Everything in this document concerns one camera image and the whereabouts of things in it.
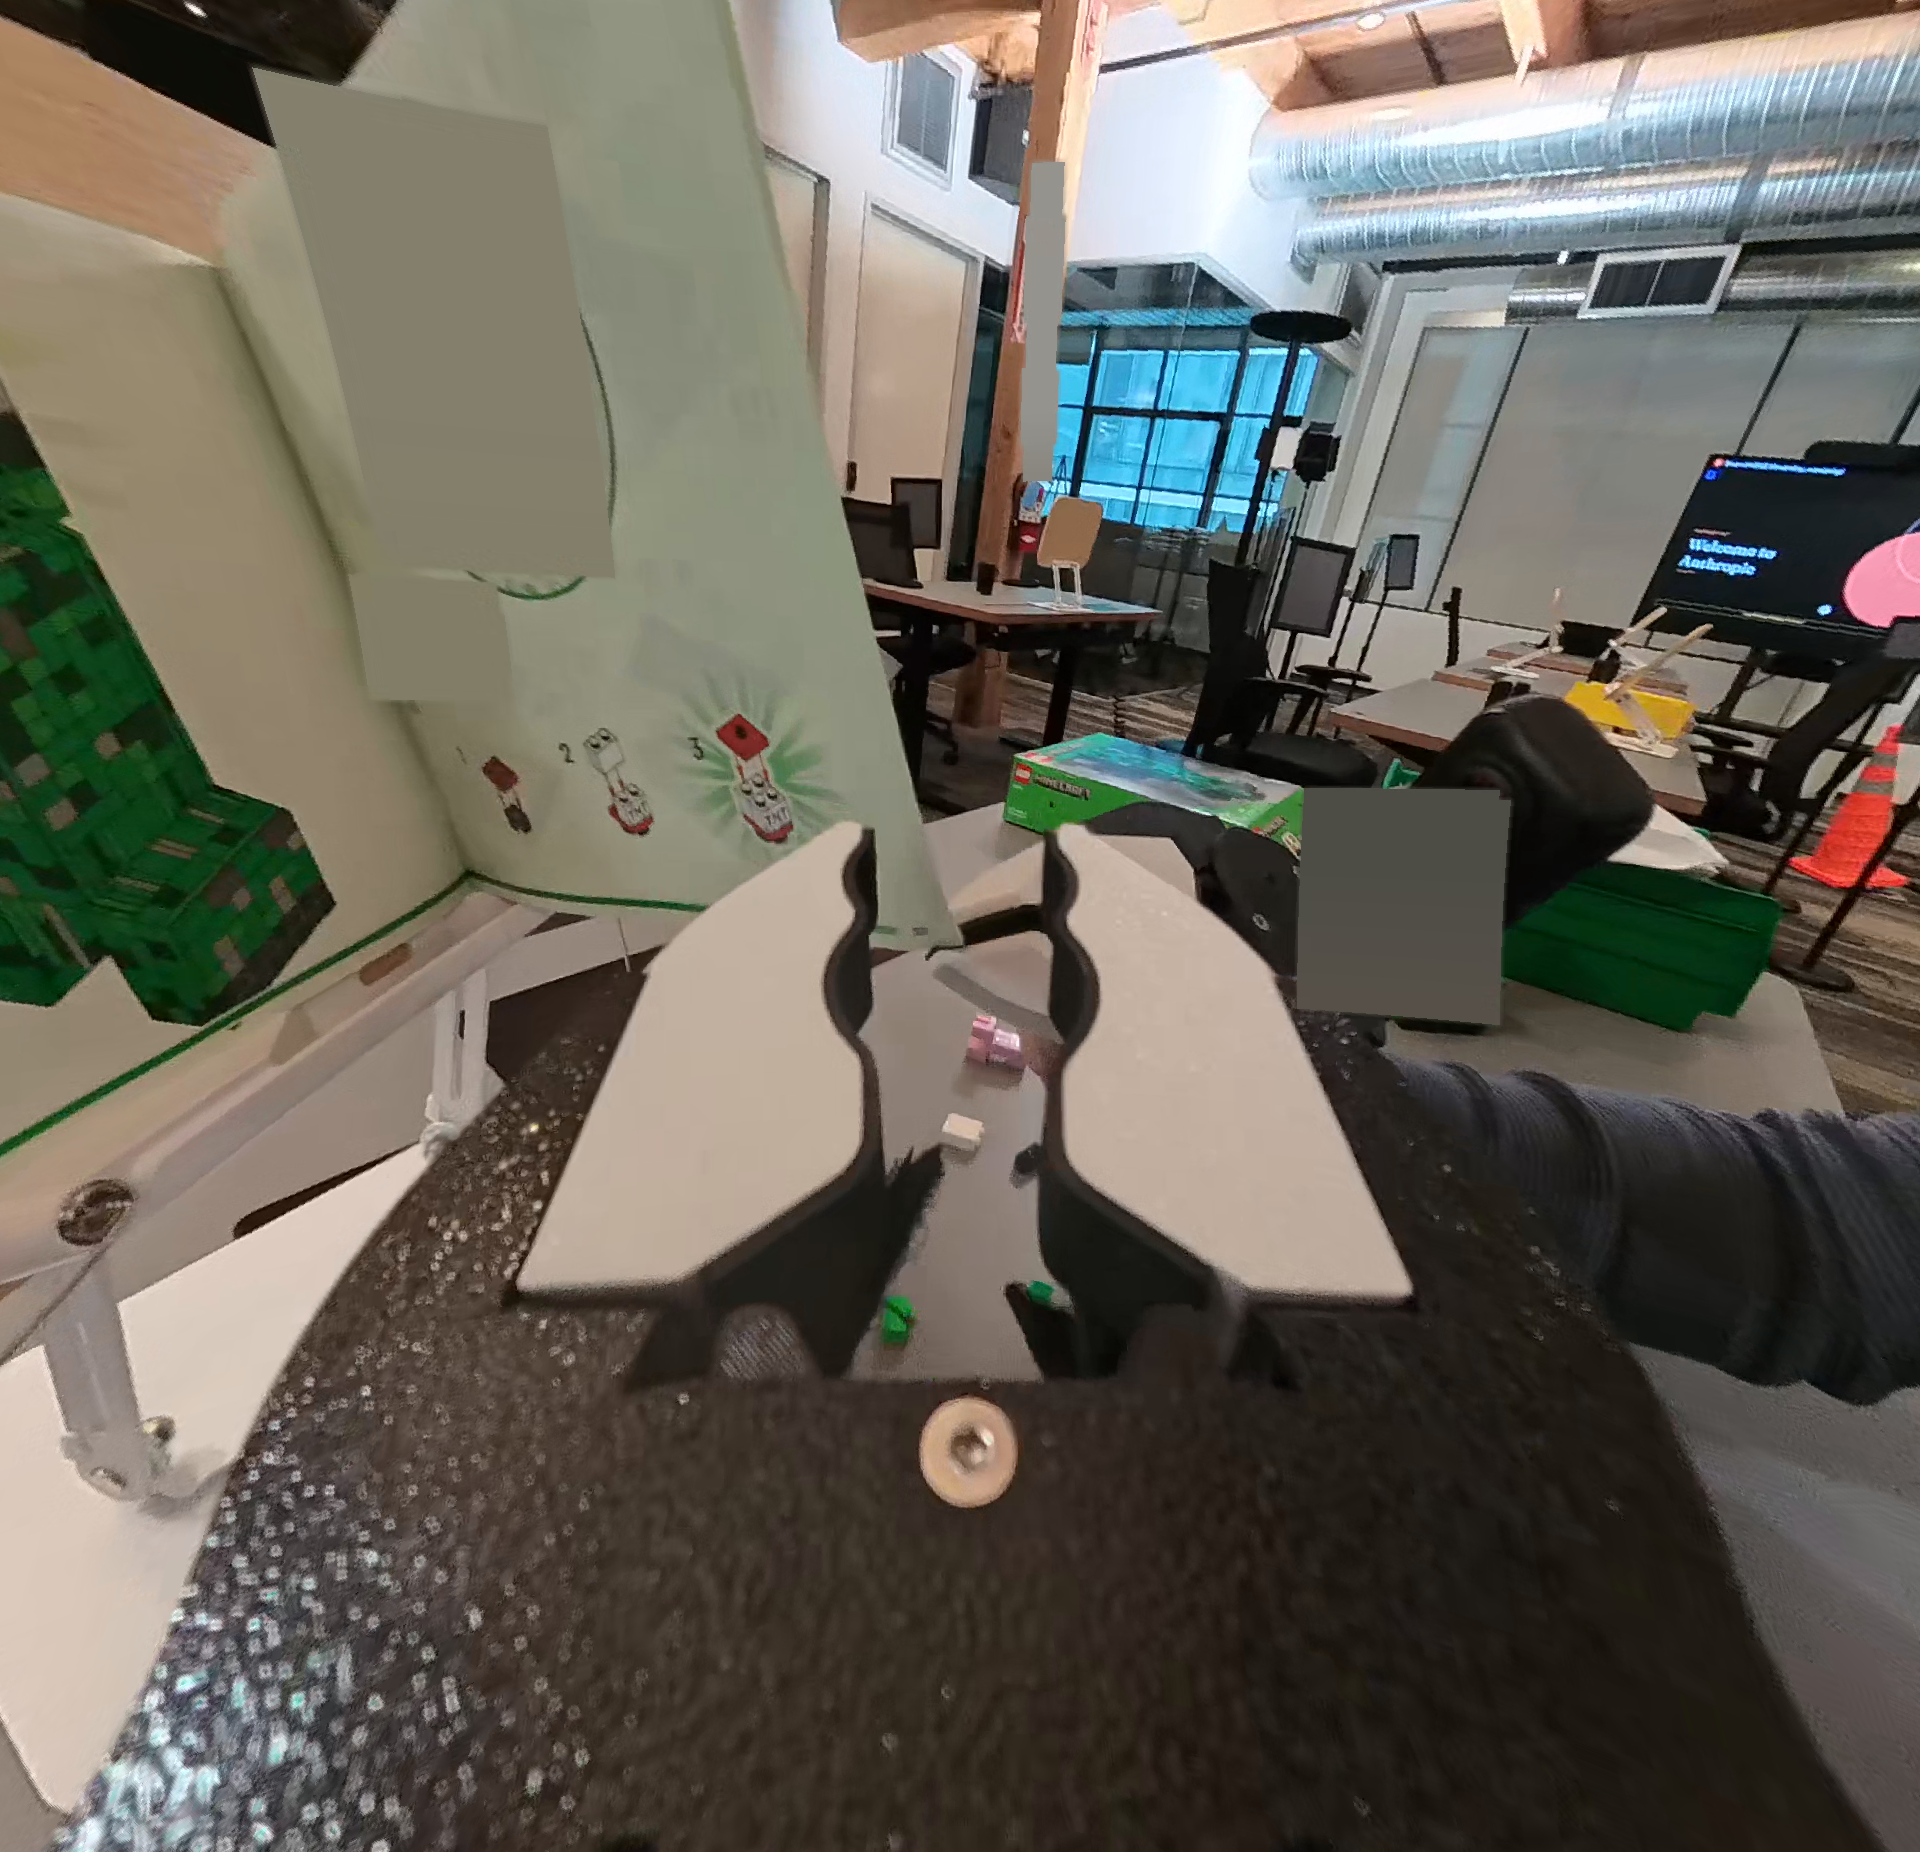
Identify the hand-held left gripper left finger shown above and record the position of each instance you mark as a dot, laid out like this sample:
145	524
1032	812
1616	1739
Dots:
706	1116

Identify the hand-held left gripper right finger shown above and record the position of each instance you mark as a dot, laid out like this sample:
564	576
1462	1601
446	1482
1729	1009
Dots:
1214	1116

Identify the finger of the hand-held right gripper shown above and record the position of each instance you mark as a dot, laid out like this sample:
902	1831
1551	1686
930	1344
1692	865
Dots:
996	980

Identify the person's right forearm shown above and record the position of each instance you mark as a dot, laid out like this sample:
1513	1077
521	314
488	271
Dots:
1723	1222

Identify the grey desk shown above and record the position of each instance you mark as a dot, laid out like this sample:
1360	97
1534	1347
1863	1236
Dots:
960	1222

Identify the pink toy pig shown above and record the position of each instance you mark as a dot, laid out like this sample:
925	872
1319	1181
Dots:
993	1042

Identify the yellow toy part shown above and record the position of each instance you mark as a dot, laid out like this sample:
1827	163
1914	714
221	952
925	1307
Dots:
1627	709

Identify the white crumpled paper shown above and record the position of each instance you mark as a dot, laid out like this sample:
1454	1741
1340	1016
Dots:
1673	847

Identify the grey table with wooden edge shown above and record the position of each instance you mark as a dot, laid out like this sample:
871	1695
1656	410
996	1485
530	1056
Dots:
1424	714

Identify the green plastic crate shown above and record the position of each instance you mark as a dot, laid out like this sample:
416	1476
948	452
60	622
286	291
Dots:
1635	953

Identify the green toy set box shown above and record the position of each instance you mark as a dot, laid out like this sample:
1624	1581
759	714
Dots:
1140	787

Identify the black office chair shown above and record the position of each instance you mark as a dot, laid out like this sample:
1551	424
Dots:
1236	682
1823	728

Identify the orange traffic cone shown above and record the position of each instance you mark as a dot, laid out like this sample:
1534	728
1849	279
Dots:
1860	825

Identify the large display screen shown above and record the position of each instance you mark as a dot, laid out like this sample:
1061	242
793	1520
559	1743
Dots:
1771	564

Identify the black monitor on stand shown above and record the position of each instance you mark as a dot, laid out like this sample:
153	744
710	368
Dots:
1312	586

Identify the instruction page on wooden board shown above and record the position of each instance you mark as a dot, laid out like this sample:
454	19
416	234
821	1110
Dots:
749	608

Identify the small board on stand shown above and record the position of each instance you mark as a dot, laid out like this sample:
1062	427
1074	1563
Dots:
1072	532

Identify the white metal stand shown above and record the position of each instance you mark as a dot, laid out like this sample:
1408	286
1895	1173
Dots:
254	1313

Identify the black floor lamp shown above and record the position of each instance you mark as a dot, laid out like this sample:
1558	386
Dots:
1301	324

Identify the wooden post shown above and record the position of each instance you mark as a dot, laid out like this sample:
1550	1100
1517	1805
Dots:
1001	637

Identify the silver ventilation duct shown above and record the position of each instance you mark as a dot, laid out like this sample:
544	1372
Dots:
1498	135
1498	232

